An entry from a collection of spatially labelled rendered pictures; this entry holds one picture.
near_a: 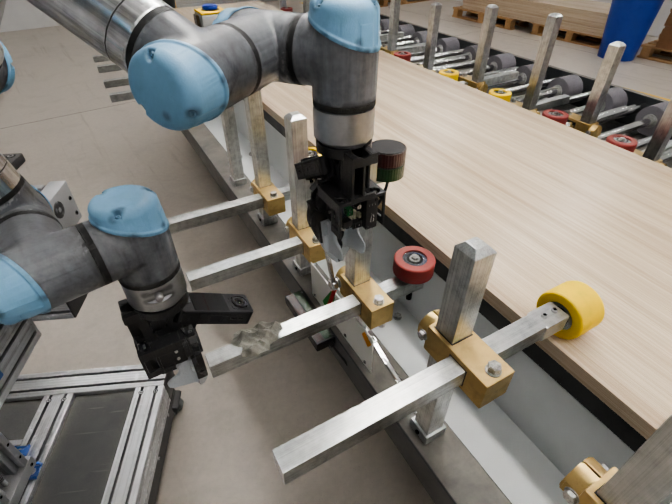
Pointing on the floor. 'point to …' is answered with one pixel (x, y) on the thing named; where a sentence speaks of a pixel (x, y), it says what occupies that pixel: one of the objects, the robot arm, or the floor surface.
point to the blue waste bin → (629, 25)
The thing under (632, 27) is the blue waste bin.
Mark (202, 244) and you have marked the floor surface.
